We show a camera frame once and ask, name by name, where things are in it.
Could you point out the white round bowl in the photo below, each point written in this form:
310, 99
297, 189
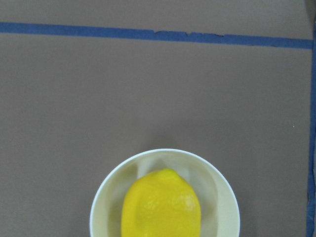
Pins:
220, 215

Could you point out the yellow lemon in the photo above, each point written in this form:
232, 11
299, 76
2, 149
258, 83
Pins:
161, 204

